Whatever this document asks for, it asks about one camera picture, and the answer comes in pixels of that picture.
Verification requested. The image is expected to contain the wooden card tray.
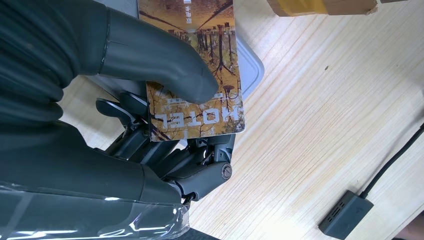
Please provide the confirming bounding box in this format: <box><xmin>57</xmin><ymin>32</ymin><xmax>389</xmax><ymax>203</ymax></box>
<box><xmin>266</xmin><ymin>0</ymin><xmax>410</xmax><ymax>18</ymax></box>

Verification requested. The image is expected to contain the black usb hub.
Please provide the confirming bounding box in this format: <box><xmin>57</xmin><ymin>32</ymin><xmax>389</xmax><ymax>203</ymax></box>
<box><xmin>318</xmin><ymin>190</ymin><xmax>375</xmax><ymax>240</ymax></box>

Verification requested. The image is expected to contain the black hub cable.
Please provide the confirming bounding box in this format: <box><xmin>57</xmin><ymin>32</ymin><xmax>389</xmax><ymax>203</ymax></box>
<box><xmin>359</xmin><ymin>123</ymin><xmax>424</xmax><ymax>200</ymax></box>

